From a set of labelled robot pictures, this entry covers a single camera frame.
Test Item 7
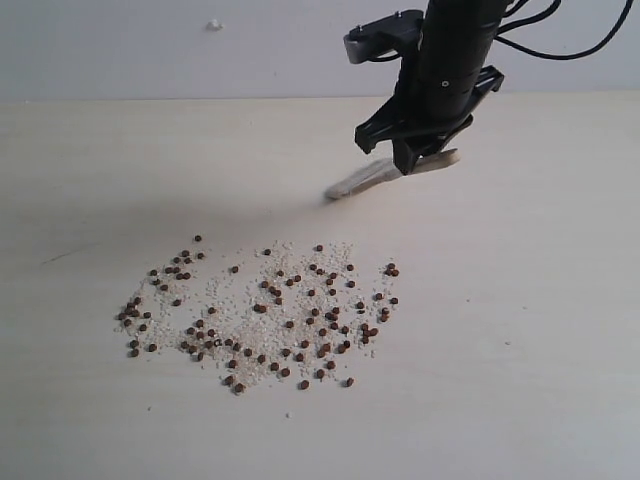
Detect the pile of pellets and grains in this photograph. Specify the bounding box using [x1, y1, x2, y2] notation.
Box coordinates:
[114, 235, 401, 396]

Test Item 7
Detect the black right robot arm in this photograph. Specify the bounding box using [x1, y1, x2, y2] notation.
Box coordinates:
[343, 1, 508, 175]

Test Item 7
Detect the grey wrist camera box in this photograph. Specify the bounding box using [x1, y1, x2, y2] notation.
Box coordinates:
[343, 9, 424, 65]

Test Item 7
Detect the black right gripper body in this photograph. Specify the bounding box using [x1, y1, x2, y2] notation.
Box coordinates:
[354, 14, 504, 153]

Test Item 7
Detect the white blob on wall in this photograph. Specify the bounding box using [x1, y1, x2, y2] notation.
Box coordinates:
[205, 19, 224, 32]

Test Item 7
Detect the wooden paint brush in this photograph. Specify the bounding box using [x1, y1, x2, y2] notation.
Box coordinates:
[324, 149, 461, 201]

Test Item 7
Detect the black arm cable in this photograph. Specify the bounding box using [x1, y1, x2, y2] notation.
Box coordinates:
[492, 0, 634, 60]

